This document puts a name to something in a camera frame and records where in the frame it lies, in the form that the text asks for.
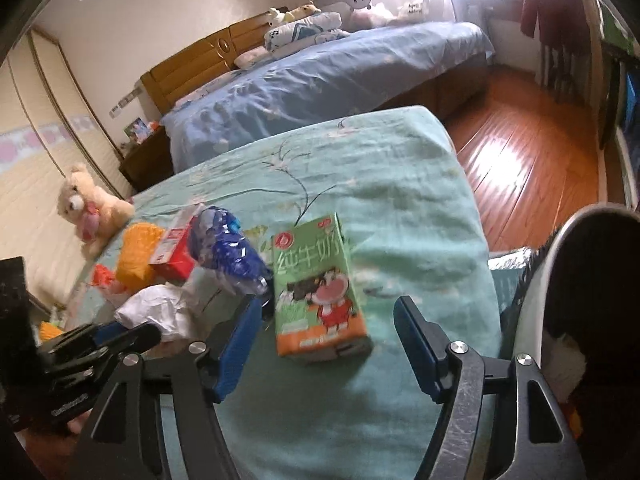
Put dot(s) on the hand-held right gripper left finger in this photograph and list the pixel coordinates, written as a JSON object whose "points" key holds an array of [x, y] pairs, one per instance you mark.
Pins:
{"points": [[235, 355]]}

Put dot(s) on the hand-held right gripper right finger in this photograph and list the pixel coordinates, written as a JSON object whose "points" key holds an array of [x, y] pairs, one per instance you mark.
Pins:
{"points": [[417, 345]]}

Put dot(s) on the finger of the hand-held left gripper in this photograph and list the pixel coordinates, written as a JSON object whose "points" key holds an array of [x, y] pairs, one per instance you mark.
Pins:
{"points": [[135, 342], [100, 334]]}

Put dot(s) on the white tissue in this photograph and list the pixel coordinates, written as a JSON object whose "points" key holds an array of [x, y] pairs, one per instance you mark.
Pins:
{"points": [[150, 310]]}

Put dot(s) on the orange red wrapper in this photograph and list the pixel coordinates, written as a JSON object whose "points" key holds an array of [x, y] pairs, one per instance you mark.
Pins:
{"points": [[104, 275]]}

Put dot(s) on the orange foam fruit net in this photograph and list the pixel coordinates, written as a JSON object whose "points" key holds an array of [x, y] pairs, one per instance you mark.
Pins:
{"points": [[132, 255]]}

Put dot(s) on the red white snack packet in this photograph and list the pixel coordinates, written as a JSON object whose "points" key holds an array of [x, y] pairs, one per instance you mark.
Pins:
{"points": [[172, 255]]}

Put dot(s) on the blue white dotted wrapper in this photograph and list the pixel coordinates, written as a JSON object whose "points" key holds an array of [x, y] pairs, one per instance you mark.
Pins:
{"points": [[230, 255]]}

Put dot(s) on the green milk carton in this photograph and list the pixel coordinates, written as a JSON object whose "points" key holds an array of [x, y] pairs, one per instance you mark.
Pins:
{"points": [[320, 285]]}

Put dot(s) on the black bin with white rim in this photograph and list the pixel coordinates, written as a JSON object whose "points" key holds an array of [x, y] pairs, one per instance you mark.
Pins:
{"points": [[610, 285]]}

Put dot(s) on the cream teddy bear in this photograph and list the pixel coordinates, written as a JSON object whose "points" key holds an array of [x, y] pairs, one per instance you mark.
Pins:
{"points": [[82, 205]]}

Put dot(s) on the teal floral blanket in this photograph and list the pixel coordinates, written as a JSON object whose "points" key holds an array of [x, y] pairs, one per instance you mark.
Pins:
{"points": [[390, 200]]}

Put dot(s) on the cream sliding wardrobe door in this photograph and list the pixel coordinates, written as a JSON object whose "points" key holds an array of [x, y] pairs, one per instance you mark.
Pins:
{"points": [[35, 185]]}

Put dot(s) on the wooden nightstand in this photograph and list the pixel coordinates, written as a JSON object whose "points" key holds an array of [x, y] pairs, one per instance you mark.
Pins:
{"points": [[147, 160]]}

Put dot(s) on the flat printed pillow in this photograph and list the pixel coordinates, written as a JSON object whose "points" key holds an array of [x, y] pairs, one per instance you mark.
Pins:
{"points": [[200, 96]]}

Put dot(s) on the bed with blue sheet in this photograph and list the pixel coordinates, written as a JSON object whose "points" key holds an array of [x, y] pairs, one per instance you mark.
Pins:
{"points": [[325, 80]]}

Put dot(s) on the wooden headboard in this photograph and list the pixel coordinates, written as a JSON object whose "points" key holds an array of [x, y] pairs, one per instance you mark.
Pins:
{"points": [[200, 60]]}

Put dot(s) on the small pink pillow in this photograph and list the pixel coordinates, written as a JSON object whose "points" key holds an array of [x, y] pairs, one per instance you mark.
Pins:
{"points": [[250, 59]]}

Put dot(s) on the dark glossy cabinet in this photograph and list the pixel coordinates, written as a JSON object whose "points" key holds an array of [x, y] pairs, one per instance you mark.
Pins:
{"points": [[620, 125]]}

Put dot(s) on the coat rack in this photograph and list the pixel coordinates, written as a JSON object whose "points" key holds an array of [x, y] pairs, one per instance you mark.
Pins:
{"points": [[557, 72]]}

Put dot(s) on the white stuffed cushion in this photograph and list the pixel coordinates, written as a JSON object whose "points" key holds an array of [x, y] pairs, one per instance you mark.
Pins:
{"points": [[372, 16]]}

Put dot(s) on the folded blue white quilt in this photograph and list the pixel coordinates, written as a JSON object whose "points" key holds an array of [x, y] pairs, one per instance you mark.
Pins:
{"points": [[305, 30]]}

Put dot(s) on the white plush toy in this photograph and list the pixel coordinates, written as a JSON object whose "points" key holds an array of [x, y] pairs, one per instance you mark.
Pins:
{"points": [[275, 16]]}

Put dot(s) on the yellow plush toy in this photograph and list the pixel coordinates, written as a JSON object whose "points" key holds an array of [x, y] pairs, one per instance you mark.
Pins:
{"points": [[302, 11]]}

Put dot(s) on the dark red coat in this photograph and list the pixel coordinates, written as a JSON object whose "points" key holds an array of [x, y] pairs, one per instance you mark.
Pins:
{"points": [[542, 5]]}

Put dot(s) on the photo frame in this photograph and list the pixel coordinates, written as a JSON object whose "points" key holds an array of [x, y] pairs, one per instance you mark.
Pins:
{"points": [[136, 130]]}

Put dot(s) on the wall switch panel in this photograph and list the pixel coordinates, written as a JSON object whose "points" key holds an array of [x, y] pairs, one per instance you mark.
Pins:
{"points": [[125, 104]]}

